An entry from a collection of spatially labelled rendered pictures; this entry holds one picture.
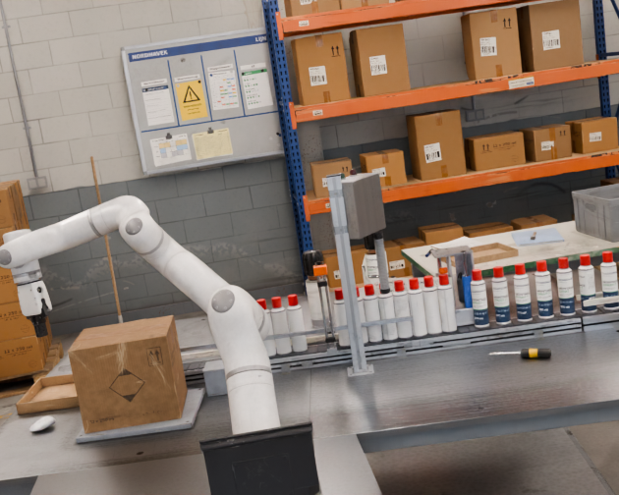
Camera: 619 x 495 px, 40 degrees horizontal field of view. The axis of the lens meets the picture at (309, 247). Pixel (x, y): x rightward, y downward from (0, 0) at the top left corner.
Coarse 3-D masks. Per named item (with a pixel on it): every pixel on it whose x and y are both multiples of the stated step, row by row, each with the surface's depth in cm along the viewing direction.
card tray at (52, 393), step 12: (36, 384) 314; (48, 384) 318; (60, 384) 318; (72, 384) 317; (24, 396) 300; (36, 396) 309; (48, 396) 307; (60, 396) 306; (72, 396) 292; (24, 408) 293; (36, 408) 293; (48, 408) 293; (60, 408) 293
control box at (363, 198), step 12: (348, 180) 276; (360, 180) 275; (372, 180) 281; (348, 192) 273; (360, 192) 275; (372, 192) 281; (348, 204) 274; (360, 204) 275; (372, 204) 281; (348, 216) 275; (360, 216) 275; (372, 216) 281; (384, 216) 287; (348, 228) 277; (360, 228) 275; (372, 228) 281
